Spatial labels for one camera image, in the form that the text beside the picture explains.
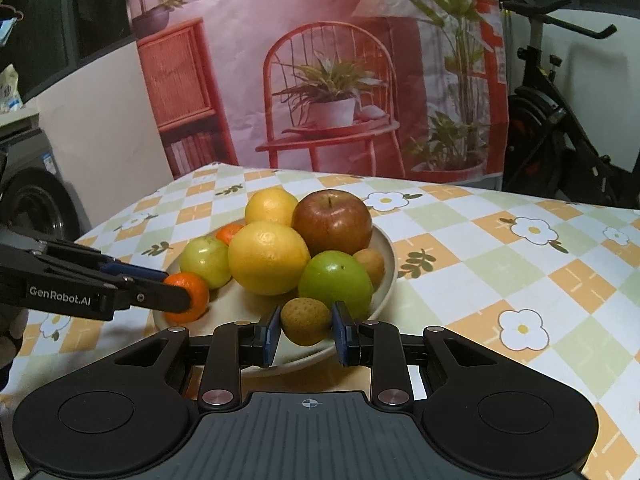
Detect white packet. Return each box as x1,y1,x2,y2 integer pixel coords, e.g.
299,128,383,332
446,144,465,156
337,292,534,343
0,64,22,113

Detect brown longan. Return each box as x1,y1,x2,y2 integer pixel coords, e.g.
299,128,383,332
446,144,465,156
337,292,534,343
352,248,386,286
280,297,333,347

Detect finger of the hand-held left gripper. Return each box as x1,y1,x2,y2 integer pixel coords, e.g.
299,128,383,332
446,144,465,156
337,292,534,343
111,275,197,314
97,255,170,283

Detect yellow lemon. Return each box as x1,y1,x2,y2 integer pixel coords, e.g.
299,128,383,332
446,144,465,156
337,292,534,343
228,221,312,297
244,187,300,228

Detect green apple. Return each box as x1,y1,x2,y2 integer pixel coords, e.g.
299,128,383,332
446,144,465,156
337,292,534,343
179,236,233,291
298,251,375,313

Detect checkered floral tablecloth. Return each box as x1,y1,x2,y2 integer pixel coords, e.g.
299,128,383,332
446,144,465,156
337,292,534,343
0,160,640,480

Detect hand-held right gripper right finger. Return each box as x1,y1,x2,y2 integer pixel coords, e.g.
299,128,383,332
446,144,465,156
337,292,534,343
331,301,506,409

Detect pink printed wall tapestry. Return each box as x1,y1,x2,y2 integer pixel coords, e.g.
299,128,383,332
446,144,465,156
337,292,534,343
125,0,511,186

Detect grey washing machine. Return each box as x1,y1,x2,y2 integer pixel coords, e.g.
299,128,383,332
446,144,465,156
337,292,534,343
0,122,91,243

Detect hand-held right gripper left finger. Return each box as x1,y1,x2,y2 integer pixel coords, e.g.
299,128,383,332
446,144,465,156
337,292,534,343
107,302,283,413

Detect red apple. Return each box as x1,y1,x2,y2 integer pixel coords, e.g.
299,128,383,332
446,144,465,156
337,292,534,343
291,190,373,257

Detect dark window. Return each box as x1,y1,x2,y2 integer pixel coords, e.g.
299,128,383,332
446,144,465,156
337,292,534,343
0,0,133,101

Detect black exercise bike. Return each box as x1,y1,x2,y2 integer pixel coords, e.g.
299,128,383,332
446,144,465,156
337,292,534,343
500,0,640,208

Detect tangerine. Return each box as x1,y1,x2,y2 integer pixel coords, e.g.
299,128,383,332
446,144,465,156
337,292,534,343
164,271,211,324
215,223,245,246

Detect beige round plate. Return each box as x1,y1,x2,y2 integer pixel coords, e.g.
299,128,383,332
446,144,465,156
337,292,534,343
152,222,398,378

